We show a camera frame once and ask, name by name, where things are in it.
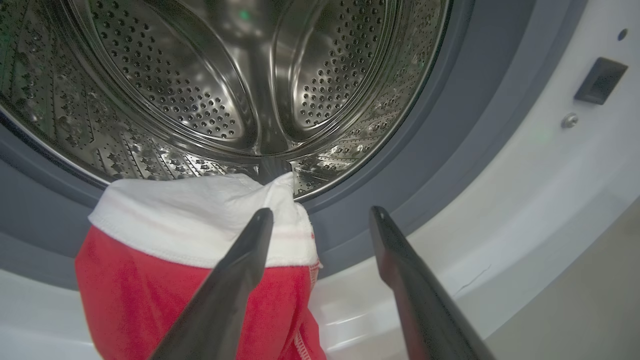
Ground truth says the stainless steel washing machine drum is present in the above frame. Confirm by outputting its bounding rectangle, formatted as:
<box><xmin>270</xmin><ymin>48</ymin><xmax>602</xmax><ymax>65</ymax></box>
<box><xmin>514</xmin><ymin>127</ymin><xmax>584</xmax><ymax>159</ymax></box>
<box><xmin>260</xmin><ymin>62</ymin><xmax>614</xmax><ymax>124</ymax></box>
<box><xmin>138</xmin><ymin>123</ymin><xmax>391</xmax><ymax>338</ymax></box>
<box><xmin>0</xmin><ymin>0</ymin><xmax>453</xmax><ymax>201</ymax></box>

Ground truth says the white front-load washing machine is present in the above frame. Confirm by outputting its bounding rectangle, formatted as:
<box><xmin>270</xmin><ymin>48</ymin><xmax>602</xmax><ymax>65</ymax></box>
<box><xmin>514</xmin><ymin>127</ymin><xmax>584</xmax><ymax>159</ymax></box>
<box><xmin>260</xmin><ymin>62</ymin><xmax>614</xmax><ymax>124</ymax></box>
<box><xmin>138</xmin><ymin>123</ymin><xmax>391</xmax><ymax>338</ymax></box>
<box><xmin>0</xmin><ymin>0</ymin><xmax>640</xmax><ymax>360</ymax></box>

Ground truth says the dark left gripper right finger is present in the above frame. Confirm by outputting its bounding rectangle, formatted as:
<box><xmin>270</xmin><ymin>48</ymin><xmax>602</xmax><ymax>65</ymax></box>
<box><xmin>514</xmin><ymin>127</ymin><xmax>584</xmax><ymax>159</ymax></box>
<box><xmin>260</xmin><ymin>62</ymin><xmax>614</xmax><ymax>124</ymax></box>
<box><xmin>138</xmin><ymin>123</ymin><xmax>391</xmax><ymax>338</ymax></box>
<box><xmin>369</xmin><ymin>205</ymin><xmax>496</xmax><ymax>360</ymax></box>

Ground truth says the black door latch socket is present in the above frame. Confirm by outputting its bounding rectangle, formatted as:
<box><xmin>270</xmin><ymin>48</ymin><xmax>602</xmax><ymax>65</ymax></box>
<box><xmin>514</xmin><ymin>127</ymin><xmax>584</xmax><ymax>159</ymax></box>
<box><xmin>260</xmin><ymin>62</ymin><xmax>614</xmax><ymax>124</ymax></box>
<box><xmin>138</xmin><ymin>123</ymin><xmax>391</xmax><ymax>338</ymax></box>
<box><xmin>574</xmin><ymin>56</ymin><xmax>629</xmax><ymax>106</ymax></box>

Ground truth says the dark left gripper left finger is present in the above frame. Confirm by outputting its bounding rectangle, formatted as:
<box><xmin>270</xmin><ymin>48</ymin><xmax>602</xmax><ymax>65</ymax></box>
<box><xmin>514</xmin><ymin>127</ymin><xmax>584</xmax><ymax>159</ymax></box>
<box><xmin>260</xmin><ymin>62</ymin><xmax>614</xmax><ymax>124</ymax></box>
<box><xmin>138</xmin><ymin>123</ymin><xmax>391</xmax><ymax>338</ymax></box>
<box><xmin>150</xmin><ymin>207</ymin><xmax>275</xmax><ymax>360</ymax></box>

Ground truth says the red and white garment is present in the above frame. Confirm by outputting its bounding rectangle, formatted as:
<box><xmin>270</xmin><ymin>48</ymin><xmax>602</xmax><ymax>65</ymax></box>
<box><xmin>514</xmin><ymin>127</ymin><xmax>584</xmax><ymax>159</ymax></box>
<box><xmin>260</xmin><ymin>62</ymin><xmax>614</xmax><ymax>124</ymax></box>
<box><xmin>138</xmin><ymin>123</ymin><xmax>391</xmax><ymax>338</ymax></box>
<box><xmin>75</xmin><ymin>172</ymin><xmax>328</xmax><ymax>360</ymax></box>

